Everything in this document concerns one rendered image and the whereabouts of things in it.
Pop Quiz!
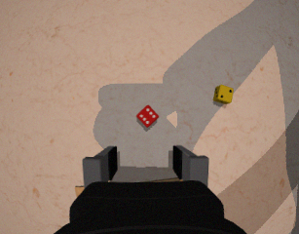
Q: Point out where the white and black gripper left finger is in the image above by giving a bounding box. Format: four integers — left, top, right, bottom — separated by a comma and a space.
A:
82, 146, 118, 189

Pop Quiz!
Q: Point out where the yellow die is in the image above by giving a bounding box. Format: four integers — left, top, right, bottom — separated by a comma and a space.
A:
213, 85, 234, 104

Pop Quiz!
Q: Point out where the red die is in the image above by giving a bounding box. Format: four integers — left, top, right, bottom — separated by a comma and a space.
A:
136, 105, 159, 128

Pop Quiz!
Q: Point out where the orange square mat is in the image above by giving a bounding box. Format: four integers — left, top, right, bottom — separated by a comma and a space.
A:
75, 177, 182, 197

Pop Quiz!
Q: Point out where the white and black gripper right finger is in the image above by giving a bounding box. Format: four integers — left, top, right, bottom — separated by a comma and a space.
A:
172, 145, 209, 186

